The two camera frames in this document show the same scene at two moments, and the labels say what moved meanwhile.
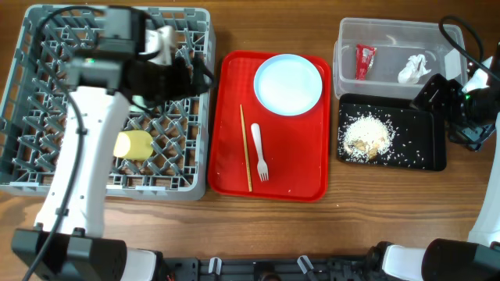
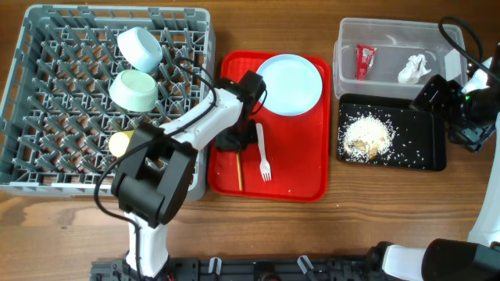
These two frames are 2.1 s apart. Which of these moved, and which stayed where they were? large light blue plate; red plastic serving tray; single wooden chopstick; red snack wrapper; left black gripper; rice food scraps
Moved: single wooden chopstick; left black gripper
Stayed: large light blue plate; red plastic serving tray; red snack wrapper; rice food scraps
